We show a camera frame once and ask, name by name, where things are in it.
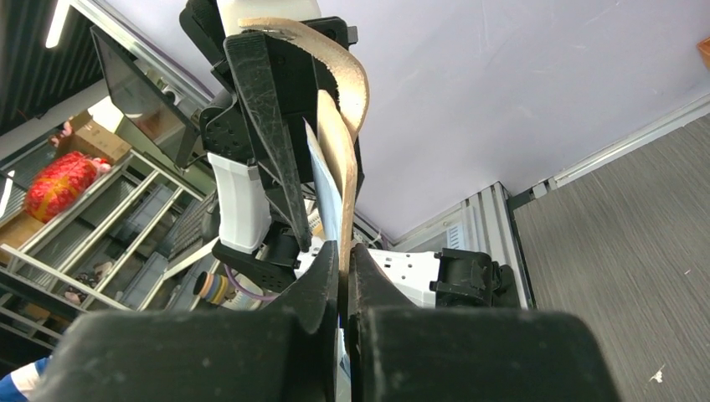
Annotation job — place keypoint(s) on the wooden compartment tray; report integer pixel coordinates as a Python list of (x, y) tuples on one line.
[(703, 48)]

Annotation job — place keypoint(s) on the black monitor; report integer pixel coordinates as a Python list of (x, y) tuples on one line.
[(153, 111)]

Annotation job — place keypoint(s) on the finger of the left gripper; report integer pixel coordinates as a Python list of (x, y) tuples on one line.
[(275, 80)]

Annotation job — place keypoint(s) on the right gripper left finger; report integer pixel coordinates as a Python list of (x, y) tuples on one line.
[(286, 351)]

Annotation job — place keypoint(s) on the metal shelf rack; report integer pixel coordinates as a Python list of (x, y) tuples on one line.
[(132, 241)]

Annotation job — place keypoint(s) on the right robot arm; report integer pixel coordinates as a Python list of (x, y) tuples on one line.
[(428, 326)]

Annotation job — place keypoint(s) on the red mesh bag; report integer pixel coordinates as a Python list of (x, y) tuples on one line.
[(61, 183)]

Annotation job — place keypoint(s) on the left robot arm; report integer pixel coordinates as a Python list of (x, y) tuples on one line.
[(253, 239)]

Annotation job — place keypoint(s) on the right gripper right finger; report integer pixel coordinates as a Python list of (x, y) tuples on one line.
[(471, 345)]

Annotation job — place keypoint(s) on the aluminium rail frame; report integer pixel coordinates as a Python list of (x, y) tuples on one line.
[(485, 222)]

